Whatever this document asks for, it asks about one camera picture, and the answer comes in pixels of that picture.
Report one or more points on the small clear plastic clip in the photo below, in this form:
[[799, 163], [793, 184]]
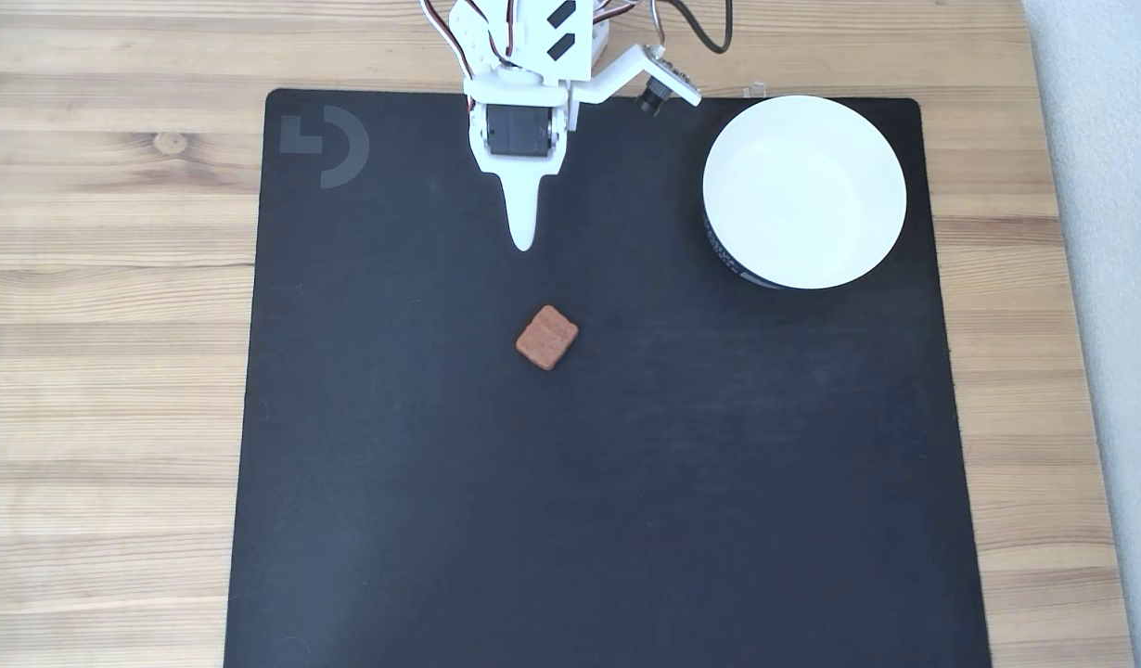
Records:
[[754, 90]]

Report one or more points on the white paper bowl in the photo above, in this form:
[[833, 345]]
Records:
[[802, 190]]

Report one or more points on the black mouse mat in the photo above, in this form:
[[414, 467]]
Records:
[[580, 520]]

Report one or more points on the camera module on white bracket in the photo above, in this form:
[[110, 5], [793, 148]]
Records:
[[659, 79]]

